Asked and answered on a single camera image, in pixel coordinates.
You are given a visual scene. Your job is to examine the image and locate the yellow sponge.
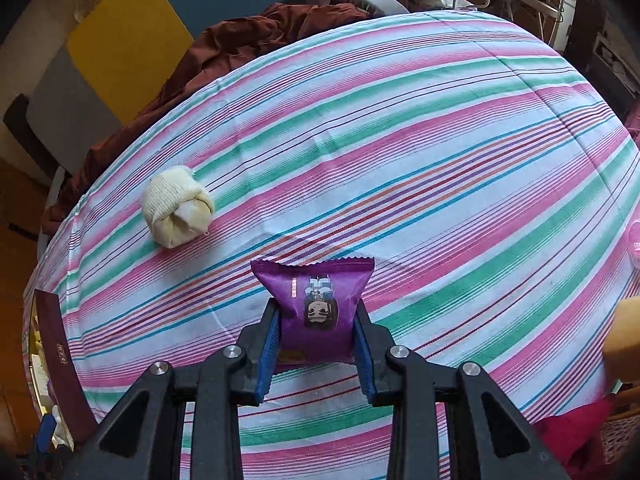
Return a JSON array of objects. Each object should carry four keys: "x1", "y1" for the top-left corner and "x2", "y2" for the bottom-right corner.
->
[{"x1": 602, "y1": 296, "x2": 640, "y2": 382}]

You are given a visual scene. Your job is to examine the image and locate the rolled cream sock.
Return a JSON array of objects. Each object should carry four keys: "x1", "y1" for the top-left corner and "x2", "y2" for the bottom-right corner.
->
[{"x1": 141, "y1": 166, "x2": 215, "y2": 249}]

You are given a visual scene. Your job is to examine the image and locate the gold storage box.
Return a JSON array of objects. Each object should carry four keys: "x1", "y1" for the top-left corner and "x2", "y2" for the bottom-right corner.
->
[{"x1": 27, "y1": 289, "x2": 98, "y2": 450}]

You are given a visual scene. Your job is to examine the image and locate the red garment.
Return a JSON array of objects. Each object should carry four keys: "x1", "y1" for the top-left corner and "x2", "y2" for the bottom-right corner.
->
[{"x1": 534, "y1": 394, "x2": 614, "y2": 479}]

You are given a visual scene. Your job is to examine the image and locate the striped bed sheet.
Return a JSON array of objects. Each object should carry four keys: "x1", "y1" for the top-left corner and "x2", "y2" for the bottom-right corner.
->
[{"x1": 22, "y1": 8, "x2": 640, "y2": 480}]

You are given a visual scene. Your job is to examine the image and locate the maroon blanket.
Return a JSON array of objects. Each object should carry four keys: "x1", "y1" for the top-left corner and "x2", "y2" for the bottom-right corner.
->
[{"x1": 41, "y1": 2, "x2": 372, "y2": 236}]

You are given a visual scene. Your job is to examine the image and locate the blue yellow grey headboard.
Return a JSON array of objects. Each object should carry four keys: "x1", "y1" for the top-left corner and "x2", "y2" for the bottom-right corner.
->
[{"x1": 26, "y1": 0, "x2": 285, "y2": 172}]

